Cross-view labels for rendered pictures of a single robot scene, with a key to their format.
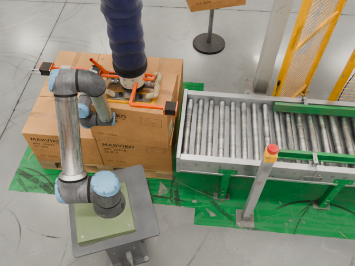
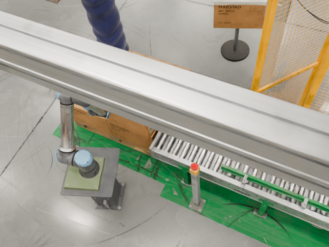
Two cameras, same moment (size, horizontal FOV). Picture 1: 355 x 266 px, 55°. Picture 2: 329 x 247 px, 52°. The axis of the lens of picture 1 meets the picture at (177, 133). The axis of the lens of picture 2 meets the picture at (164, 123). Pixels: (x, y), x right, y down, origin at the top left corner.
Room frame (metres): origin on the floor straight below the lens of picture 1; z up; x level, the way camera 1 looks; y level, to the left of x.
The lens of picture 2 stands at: (0.07, -0.99, 3.67)
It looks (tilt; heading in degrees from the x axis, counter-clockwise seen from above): 59 degrees down; 31
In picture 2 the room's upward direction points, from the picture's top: 12 degrees counter-clockwise
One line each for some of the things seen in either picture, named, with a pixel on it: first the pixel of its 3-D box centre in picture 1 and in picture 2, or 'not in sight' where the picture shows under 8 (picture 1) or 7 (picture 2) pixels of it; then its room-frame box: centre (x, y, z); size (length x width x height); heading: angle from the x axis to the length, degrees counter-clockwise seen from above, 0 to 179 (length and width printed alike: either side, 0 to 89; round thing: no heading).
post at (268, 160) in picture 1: (255, 190); (196, 188); (1.12, -0.56, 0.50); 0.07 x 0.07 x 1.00; 84
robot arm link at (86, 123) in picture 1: (87, 118); (92, 110); (1.41, 0.59, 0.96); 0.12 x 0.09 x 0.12; 93
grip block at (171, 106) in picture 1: (170, 108); not in sight; (1.39, 0.04, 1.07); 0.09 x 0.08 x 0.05; 173
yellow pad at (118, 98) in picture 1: (130, 96); not in sight; (1.59, 0.32, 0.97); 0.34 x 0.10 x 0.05; 83
